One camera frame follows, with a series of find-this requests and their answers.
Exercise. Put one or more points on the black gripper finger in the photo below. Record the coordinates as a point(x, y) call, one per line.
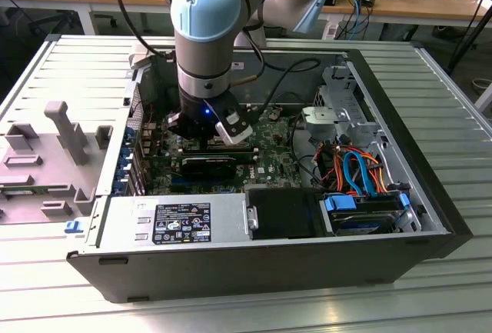
point(213, 133)
point(180, 125)

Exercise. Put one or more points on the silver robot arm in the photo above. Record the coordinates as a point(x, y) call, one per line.
point(203, 60)

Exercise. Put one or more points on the CPU socket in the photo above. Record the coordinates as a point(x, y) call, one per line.
point(213, 142)

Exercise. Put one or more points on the black RAM slot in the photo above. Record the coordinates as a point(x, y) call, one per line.
point(227, 148)
point(219, 154)
point(219, 150)

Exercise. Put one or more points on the blue expansion slot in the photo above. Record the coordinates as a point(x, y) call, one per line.
point(192, 181)

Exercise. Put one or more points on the black graphics card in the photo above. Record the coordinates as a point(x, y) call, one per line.
point(207, 169)

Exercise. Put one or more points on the blue card retention clip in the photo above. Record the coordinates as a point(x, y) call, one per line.
point(119, 187)
point(125, 158)
point(129, 134)
point(121, 174)

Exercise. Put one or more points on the green motherboard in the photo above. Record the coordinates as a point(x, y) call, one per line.
point(269, 156)

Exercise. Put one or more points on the round coin cell battery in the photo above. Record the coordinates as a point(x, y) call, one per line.
point(274, 113)

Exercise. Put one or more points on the silver power supply unit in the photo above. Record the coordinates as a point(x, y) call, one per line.
point(119, 210)

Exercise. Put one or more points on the silver metal disk cage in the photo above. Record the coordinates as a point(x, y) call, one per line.
point(326, 115)

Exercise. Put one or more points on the black and grey PC case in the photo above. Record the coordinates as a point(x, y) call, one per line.
point(230, 271)

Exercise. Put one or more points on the grey parts rack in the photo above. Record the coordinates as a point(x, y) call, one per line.
point(46, 164)

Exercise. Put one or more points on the blue disk carrier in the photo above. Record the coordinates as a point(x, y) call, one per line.
point(338, 204)

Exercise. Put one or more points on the small blue plastic clip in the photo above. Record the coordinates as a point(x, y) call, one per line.
point(73, 227)

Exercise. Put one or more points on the white power strip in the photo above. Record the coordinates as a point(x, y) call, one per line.
point(330, 31)

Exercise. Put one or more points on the hard disk drive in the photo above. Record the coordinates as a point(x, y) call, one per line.
point(357, 227)

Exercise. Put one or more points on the green RAM stick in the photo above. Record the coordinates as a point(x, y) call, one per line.
point(17, 192)

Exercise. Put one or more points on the small black adapter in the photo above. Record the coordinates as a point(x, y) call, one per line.
point(367, 1)

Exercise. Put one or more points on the black stand pole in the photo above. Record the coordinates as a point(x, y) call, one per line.
point(467, 40)

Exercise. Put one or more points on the white furniture piece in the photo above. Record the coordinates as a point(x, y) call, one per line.
point(485, 98)

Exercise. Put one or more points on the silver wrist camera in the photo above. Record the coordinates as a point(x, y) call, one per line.
point(230, 137)

